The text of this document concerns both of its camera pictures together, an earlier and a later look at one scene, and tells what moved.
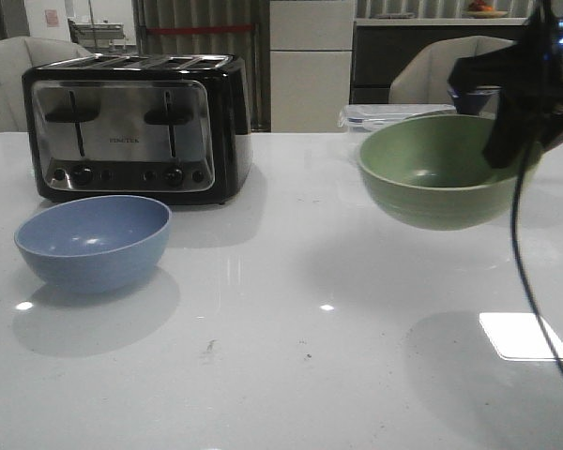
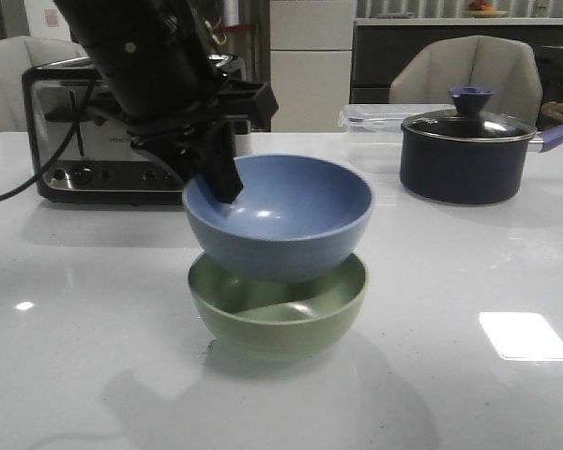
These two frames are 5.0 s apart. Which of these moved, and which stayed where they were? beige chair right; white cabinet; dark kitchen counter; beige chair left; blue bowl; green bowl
Moved: green bowl; blue bowl
Stayed: beige chair left; beige chair right; dark kitchen counter; white cabinet
